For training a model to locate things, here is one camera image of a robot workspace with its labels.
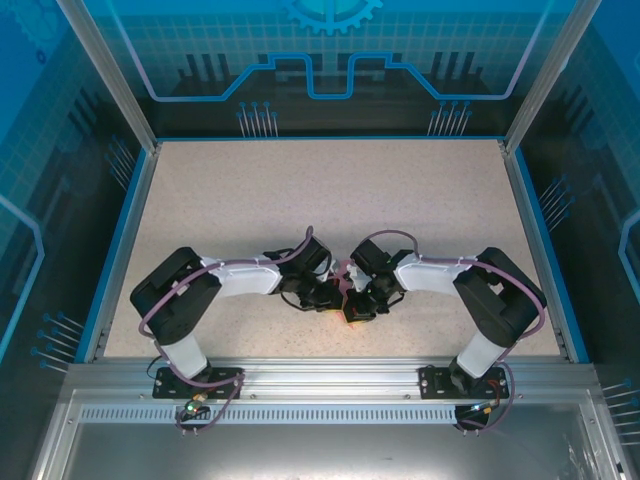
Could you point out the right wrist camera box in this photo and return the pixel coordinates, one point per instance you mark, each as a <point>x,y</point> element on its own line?
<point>356,279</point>

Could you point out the blue printed enclosure panel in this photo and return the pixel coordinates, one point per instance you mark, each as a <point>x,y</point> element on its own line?
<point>320,50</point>
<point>600,200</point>
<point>40,200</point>

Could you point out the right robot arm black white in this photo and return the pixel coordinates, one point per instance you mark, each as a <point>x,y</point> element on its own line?
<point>500,305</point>

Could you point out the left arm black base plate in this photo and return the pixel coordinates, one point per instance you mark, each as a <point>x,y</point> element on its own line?
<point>165,387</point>

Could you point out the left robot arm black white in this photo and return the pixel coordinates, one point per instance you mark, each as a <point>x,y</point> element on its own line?
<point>175,300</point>

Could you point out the aluminium frame post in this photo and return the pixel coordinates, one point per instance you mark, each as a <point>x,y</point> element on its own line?
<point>115,80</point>
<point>546,80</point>

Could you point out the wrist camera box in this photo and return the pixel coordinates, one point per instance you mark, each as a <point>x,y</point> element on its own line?
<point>356,279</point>
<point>334,274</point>

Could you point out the wide aluminium mounting rail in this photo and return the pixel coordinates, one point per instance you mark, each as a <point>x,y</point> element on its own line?
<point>325,375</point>

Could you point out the sheet metal tray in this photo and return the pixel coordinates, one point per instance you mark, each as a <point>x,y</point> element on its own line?
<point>325,455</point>

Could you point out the aluminium table side rail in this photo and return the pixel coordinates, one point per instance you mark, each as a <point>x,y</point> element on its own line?
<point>129,250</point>
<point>534,250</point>

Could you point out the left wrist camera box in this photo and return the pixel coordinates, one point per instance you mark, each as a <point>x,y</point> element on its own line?
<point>334,274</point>

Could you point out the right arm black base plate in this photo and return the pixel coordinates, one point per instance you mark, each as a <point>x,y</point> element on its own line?
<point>431,382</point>

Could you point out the blue table border strip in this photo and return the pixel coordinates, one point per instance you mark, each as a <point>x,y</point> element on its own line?
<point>548,250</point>
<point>116,250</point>

